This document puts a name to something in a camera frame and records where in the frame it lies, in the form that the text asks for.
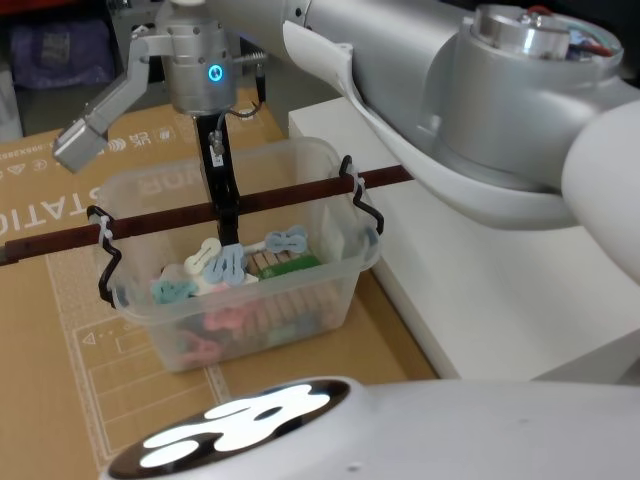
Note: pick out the white plastic clip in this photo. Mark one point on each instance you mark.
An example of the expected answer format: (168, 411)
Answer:
(201, 258)

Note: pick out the dark brown wooden rod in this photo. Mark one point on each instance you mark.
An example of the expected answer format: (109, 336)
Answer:
(160, 220)

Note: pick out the white board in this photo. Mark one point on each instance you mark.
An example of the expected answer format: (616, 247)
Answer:
(475, 280)

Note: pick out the pink plastic clip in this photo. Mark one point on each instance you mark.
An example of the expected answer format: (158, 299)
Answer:
(227, 318)

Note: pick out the purple bag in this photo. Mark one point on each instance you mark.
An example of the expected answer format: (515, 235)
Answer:
(60, 52)

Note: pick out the printed brown cardboard sheet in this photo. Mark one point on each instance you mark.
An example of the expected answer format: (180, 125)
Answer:
(45, 350)

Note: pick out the green plastic piece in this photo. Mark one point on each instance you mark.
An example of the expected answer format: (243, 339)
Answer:
(295, 266)

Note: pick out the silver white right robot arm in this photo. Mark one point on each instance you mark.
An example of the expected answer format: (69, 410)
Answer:
(450, 100)

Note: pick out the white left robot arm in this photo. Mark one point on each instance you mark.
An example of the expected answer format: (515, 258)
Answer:
(400, 430)

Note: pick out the wooden clothespins bundle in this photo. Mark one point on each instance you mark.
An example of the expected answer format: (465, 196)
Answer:
(267, 259)

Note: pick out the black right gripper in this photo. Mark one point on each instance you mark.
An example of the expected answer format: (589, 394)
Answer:
(219, 175)

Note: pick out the light blue plastic clip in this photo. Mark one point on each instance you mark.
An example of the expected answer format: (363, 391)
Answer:
(286, 241)
(227, 267)

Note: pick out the clear plastic bin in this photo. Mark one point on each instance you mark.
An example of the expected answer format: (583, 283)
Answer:
(330, 310)

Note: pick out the white zip tie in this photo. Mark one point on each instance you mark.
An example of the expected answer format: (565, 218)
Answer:
(357, 187)
(106, 232)

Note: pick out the teal plastic clip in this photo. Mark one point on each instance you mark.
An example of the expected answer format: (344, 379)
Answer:
(170, 292)

